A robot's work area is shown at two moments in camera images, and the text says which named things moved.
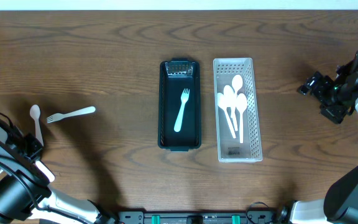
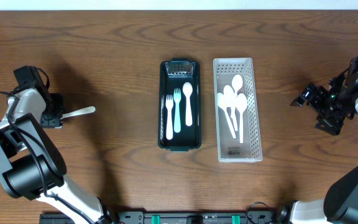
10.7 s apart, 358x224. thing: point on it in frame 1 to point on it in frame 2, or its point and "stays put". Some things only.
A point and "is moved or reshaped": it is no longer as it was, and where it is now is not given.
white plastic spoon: [222, 103] stays put
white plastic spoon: [35, 112] is moved or reshaped
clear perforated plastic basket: [230, 150] stays put
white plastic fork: [49, 175] is moved or reshaped
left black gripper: [32, 145] to [53, 111]
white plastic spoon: [237, 83] stays put
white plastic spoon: [241, 104] stays put
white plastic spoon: [229, 98] stays put
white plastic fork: [58, 116] stays put
